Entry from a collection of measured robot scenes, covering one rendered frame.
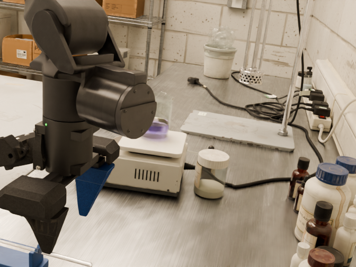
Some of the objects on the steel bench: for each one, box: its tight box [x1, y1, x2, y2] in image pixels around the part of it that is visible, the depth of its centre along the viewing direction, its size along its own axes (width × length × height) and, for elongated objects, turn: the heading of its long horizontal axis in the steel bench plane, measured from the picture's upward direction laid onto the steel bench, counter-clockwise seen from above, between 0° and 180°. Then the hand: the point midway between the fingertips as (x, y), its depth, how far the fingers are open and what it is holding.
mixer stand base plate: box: [180, 110, 295, 152], centre depth 122 cm, size 30×20×1 cm, turn 62°
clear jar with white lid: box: [193, 149, 229, 200], centre depth 84 cm, size 6×6×8 cm
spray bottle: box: [302, 66, 314, 91], centre depth 175 cm, size 4×4×11 cm
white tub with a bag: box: [203, 25, 237, 79], centre depth 185 cm, size 14×14×21 cm
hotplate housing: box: [75, 136, 195, 197], centre depth 87 cm, size 22×13×8 cm, turn 67°
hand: (67, 208), depth 54 cm, fingers open, 9 cm apart
